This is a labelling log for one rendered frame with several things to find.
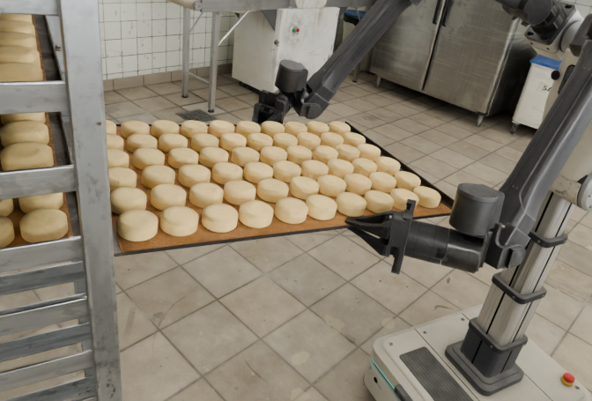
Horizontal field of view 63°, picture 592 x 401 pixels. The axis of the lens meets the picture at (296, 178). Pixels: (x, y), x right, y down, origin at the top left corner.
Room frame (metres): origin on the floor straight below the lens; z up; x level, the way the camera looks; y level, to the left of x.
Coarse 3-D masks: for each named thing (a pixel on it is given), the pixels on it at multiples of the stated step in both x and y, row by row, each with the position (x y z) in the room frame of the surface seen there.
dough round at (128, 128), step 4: (132, 120) 0.83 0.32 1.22; (124, 124) 0.80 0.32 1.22; (128, 124) 0.80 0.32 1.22; (132, 124) 0.81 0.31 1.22; (136, 124) 0.81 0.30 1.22; (140, 124) 0.81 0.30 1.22; (144, 124) 0.82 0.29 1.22; (124, 128) 0.79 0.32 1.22; (128, 128) 0.79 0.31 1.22; (132, 128) 0.79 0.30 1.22; (136, 128) 0.79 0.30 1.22; (140, 128) 0.80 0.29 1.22; (144, 128) 0.80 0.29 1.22; (148, 128) 0.81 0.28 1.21; (124, 132) 0.78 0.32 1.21; (128, 132) 0.78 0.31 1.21; (132, 132) 0.78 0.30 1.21; (136, 132) 0.78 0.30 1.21; (140, 132) 0.79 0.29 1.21; (144, 132) 0.80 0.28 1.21; (148, 132) 0.81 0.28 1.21; (124, 136) 0.78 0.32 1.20; (128, 136) 0.78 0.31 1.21
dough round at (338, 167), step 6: (330, 162) 0.82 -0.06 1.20; (336, 162) 0.82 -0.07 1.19; (342, 162) 0.83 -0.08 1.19; (348, 162) 0.84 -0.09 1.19; (330, 168) 0.81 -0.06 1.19; (336, 168) 0.80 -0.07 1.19; (342, 168) 0.80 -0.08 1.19; (348, 168) 0.81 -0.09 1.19; (330, 174) 0.80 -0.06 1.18; (336, 174) 0.80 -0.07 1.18; (342, 174) 0.80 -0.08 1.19
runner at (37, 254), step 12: (60, 240) 0.42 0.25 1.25; (72, 240) 0.43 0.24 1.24; (0, 252) 0.39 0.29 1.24; (12, 252) 0.40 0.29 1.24; (24, 252) 0.40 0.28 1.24; (36, 252) 0.41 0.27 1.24; (48, 252) 0.41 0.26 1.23; (60, 252) 0.42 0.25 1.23; (72, 252) 0.42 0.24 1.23; (0, 264) 0.39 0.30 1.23; (12, 264) 0.39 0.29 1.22; (24, 264) 0.40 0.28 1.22; (36, 264) 0.41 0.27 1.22
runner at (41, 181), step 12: (36, 168) 0.41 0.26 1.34; (48, 168) 0.42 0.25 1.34; (60, 168) 0.42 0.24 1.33; (72, 168) 0.43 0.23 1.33; (0, 180) 0.40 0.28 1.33; (12, 180) 0.40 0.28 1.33; (24, 180) 0.41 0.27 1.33; (36, 180) 0.41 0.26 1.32; (48, 180) 0.42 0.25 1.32; (60, 180) 0.42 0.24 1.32; (72, 180) 0.43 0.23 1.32; (0, 192) 0.39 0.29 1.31; (12, 192) 0.40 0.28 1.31; (24, 192) 0.40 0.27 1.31; (36, 192) 0.41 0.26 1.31; (48, 192) 0.42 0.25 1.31; (60, 192) 0.42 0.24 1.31
